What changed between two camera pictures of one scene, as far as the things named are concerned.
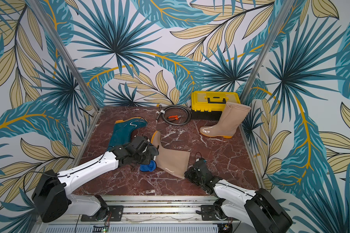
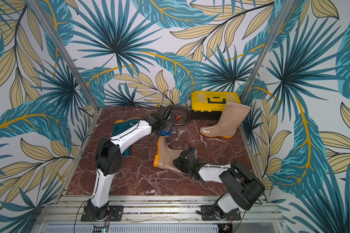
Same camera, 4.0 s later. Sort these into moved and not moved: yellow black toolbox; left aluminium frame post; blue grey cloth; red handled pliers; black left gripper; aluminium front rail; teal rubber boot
Moved: black left gripper; blue grey cloth
Not moved: yellow black toolbox; red handled pliers; left aluminium frame post; aluminium front rail; teal rubber boot
